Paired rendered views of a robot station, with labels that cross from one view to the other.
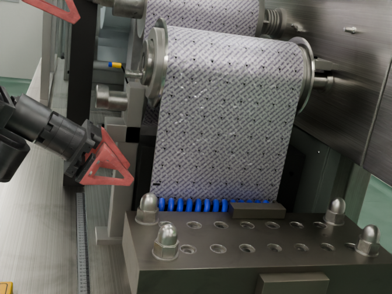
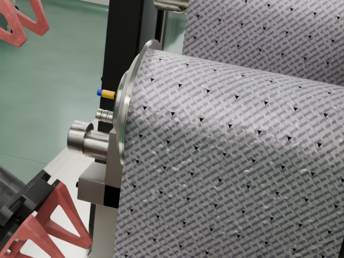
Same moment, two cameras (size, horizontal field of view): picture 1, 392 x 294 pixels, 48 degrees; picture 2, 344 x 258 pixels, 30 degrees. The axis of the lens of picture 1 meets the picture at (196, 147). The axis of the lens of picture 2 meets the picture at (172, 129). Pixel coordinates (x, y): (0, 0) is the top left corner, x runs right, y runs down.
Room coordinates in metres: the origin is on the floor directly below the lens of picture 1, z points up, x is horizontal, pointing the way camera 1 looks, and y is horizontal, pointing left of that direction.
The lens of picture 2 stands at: (0.17, -0.26, 1.51)
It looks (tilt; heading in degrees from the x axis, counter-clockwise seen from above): 23 degrees down; 28
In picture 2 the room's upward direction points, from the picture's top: 8 degrees clockwise
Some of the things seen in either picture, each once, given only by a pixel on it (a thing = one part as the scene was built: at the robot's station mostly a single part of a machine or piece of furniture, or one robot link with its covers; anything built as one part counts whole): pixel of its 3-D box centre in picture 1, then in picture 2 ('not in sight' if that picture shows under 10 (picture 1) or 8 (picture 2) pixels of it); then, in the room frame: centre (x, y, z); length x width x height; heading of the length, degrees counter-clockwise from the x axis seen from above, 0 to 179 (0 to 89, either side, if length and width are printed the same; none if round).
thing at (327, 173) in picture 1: (186, 84); not in sight; (1.86, 0.08, 1.02); 2.24 x 0.04 x 0.24; 18
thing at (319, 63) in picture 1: (317, 62); not in sight; (0.83, -0.20, 1.28); 0.06 x 0.05 x 0.02; 108
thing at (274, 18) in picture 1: (265, 21); not in sight; (1.06, -0.11, 1.33); 0.07 x 0.07 x 0.07; 18
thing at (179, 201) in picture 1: (217, 209); not in sight; (0.70, -0.05, 1.03); 0.21 x 0.04 x 0.03; 108
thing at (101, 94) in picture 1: (101, 97); (80, 136); (0.75, 0.17, 1.18); 0.04 x 0.02 x 0.04; 18
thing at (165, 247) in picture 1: (167, 239); not in sight; (0.52, 0.02, 1.05); 0.04 x 0.04 x 0.04
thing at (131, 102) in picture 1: (116, 165); (100, 231); (0.76, 0.14, 1.05); 0.06 x 0.05 x 0.31; 108
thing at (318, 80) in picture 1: (310, 80); not in sight; (0.83, -0.19, 1.25); 0.07 x 0.04 x 0.04; 108
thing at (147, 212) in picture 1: (148, 206); not in sight; (0.61, 0.06, 1.05); 0.04 x 0.04 x 0.04
